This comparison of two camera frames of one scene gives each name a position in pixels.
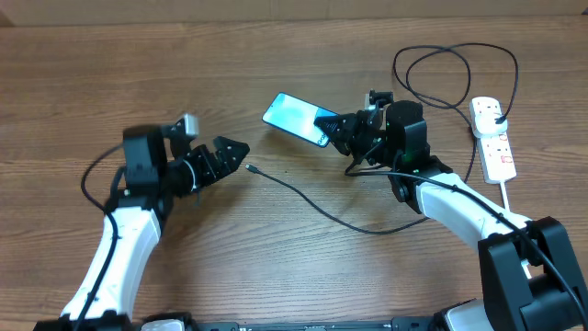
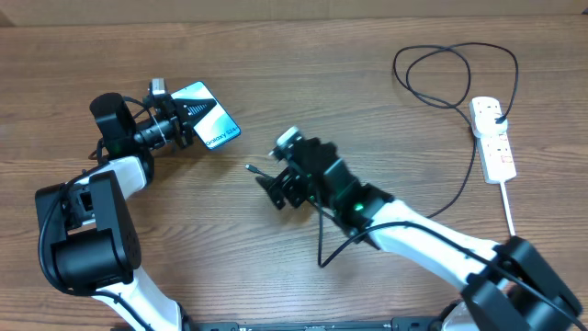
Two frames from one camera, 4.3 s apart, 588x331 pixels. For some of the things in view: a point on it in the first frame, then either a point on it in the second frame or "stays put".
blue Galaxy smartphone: [298, 117] to [217, 127]
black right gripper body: [367, 138] to [300, 192]
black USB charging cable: [453, 108] stays put
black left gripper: [223, 163] to [182, 120]
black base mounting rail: [397, 324] stays put
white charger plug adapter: [487, 126] stays put
